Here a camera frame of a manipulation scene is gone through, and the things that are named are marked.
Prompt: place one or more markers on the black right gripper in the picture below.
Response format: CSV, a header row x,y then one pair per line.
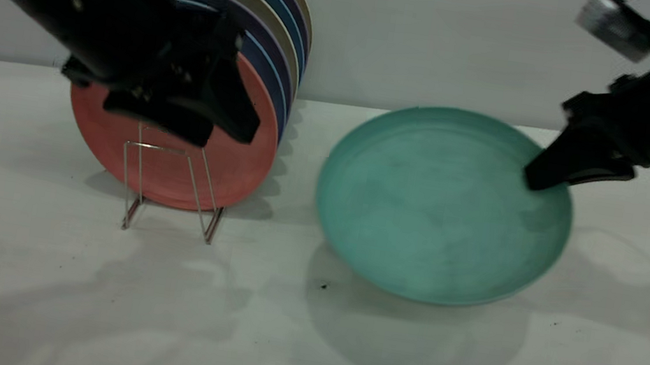
x,y
630,122

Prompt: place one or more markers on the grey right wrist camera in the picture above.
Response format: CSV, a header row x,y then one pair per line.
x,y
613,23

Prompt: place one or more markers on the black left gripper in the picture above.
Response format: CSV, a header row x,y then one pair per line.
x,y
189,59

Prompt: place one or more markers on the green round plate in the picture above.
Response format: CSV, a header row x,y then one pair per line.
x,y
435,218

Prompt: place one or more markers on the pink round plate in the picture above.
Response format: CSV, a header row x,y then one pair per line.
x,y
237,163

